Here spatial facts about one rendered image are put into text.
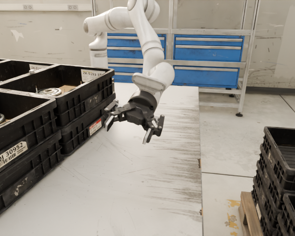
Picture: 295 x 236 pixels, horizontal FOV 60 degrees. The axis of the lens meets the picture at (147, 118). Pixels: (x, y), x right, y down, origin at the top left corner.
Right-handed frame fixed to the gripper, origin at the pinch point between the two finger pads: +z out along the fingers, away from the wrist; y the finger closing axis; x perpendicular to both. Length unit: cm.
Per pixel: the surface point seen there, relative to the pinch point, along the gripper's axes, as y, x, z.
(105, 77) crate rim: 23, -15, -45
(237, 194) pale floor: -65, -95, -85
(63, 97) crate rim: 26.5, -10.3, -18.2
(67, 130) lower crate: 23.7, -21.6, -15.7
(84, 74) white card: 37, -22, -54
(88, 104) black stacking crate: 23.6, -20.0, -31.2
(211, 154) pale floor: -48, -107, -131
